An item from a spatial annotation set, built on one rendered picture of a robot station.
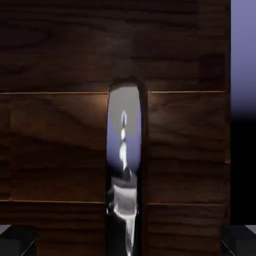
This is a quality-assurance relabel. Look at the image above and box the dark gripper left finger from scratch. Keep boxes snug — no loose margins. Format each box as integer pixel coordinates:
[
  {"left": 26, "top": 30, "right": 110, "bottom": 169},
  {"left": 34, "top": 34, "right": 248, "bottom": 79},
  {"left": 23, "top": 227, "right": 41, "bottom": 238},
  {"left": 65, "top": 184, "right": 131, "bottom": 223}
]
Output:
[{"left": 0, "top": 224, "right": 38, "bottom": 256}]

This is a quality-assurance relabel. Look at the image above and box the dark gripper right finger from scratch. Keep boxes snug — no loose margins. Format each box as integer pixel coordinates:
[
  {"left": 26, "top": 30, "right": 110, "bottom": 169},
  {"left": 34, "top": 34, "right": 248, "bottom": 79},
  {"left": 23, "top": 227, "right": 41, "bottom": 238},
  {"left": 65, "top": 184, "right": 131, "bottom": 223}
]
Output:
[{"left": 220, "top": 223, "right": 256, "bottom": 256}]

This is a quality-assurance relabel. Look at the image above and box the dark wood cabinet door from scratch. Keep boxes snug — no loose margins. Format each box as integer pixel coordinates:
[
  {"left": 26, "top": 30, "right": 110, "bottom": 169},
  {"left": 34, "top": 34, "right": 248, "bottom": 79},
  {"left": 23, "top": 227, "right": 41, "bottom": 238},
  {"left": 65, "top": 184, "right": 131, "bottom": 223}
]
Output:
[
  {"left": 0, "top": 200, "right": 230, "bottom": 256},
  {"left": 0, "top": 91, "right": 231, "bottom": 206}
]

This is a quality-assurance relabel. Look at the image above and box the dark wood cabinet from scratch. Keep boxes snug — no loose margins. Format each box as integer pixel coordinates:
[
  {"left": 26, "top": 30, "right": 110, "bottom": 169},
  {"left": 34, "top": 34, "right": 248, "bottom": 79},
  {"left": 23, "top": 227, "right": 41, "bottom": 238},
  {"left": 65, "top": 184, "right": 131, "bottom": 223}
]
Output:
[{"left": 0, "top": 0, "right": 232, "bottom": 256}]

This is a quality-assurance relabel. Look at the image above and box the curved shiny metal handle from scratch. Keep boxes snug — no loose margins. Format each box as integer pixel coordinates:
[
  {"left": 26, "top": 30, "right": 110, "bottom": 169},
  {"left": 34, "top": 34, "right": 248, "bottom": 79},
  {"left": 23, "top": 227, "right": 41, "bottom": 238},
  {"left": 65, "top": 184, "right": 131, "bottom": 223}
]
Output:
[{"left": 104, "top": 75, "right": 149, "bottom": 256}]

